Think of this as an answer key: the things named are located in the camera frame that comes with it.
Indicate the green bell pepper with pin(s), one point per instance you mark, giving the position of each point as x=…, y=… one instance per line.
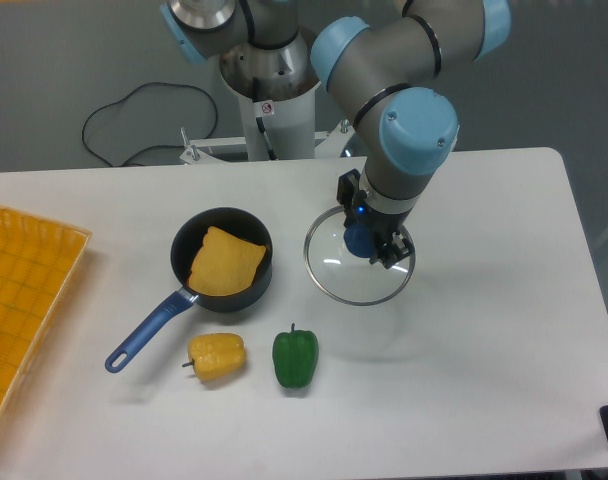
x=295, y=355

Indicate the white metal base frame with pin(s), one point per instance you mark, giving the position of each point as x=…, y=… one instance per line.
x=340, y=142

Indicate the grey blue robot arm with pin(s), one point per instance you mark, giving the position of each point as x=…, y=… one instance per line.
x=376, y=77

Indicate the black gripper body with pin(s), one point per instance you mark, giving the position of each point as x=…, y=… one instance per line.
x=367, y=228

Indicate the orange toast slice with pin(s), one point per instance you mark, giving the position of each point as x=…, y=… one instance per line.
x=225, y=264

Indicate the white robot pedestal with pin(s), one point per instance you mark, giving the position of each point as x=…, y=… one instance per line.
x=279, y=115

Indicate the yellow plastic basket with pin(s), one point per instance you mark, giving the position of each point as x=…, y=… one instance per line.
x=38, y=257

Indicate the glass lid with blue knob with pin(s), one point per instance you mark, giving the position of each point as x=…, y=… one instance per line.
x=344, y=276

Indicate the yellow bell pepper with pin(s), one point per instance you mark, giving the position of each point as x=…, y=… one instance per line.
x=216, y=355

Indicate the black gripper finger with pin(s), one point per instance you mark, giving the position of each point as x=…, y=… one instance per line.
x=392, y=249

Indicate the dark pot with blue handle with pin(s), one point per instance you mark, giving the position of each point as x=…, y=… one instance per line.
x=185, y=246

